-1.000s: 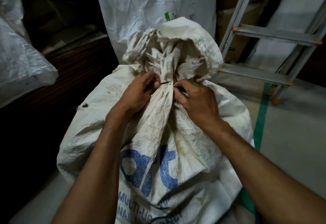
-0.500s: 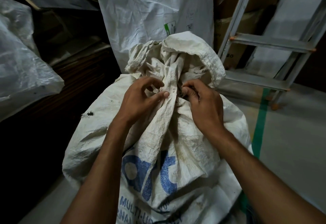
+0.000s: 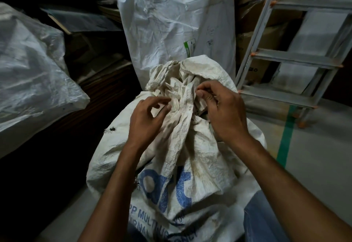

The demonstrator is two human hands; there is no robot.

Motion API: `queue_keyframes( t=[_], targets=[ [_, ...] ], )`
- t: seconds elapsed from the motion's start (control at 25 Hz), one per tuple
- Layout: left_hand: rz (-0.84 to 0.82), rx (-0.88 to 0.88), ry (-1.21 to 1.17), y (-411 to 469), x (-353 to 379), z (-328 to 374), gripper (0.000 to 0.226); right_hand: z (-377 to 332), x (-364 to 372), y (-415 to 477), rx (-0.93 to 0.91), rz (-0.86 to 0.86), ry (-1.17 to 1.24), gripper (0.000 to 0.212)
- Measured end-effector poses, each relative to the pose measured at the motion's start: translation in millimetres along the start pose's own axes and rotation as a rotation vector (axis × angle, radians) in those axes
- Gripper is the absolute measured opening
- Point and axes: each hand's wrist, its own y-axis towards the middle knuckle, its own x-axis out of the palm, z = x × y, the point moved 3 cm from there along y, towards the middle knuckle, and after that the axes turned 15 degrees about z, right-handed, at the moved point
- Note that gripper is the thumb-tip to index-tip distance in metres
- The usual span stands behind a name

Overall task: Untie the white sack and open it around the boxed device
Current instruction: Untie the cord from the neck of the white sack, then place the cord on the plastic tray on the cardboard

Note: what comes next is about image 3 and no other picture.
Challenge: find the person's left hand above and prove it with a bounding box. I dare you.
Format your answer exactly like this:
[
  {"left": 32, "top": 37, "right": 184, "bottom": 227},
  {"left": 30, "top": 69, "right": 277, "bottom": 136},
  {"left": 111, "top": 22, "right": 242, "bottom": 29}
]
[{"left": 127, "top": 96, "right": 172, "bottom": 151}]

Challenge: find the person's right hand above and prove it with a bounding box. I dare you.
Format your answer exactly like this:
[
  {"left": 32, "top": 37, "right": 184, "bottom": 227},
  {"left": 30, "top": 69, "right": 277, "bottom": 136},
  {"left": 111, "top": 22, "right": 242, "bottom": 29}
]
[{"left": 195, "top": 80, "right": 249, "bottom": 144}]

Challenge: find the white woven sack blue print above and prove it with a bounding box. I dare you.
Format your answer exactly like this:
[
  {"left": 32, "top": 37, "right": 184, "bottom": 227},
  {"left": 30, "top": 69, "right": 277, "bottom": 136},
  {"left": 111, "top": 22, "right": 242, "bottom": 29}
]
[{"left": 86, "top": 55, "right": 267, "bottom": 242}]

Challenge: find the person's right forearm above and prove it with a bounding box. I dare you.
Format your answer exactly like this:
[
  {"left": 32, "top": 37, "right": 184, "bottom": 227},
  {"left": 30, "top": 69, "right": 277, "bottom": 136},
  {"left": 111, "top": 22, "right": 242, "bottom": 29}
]
[{"left": 228, "top": 135, "right": 352, "bottom": 242}]

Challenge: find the person's left forearm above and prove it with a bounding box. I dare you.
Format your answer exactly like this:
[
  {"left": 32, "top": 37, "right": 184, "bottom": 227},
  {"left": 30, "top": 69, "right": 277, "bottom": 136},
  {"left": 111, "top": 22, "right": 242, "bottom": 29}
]
[{"left": 78, "top": 141, "right": 147, "bottom": 242}]

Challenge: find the dark wooden furniture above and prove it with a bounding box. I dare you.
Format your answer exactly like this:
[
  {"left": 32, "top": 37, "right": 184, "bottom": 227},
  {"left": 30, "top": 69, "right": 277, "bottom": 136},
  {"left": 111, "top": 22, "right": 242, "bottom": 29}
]
[{"left": 41, "top": 58, "right": 138, "bottom": 140}]

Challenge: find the tall white woven sack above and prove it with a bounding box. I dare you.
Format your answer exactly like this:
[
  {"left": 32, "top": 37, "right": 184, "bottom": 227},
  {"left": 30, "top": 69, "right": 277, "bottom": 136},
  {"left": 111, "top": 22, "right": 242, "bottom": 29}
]
[{"left": 117, "top": 0, "right": 236, "bottom": 89}]

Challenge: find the aluminium step ladder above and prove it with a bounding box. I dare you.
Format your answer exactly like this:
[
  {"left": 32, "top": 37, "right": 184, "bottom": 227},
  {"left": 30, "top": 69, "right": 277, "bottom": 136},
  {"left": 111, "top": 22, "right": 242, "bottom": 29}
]
[{"left": 235, "top": 0, "right": 352, "bottom": 128}]

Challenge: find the plastic wrapped flat board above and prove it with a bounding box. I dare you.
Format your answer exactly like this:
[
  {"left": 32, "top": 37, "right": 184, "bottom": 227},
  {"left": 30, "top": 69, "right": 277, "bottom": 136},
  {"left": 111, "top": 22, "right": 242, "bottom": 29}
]
[{"left": 40, "top": 5, "right": 123, "bottom": 34}]

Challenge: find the person's blue trouser leg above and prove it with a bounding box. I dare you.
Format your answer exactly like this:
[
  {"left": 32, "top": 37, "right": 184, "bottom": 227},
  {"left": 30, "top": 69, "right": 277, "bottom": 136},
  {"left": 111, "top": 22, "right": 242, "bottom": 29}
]
[{"left": 243, "top": 190, "right": 284, "bottom": 242}]

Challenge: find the white plastic sack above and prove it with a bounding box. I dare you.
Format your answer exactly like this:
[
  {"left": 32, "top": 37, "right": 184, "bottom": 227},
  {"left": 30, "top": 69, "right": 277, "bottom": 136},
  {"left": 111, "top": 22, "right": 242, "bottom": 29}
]
[{"left": 0, "top": 2, "right": 91, "bottom": 158}]

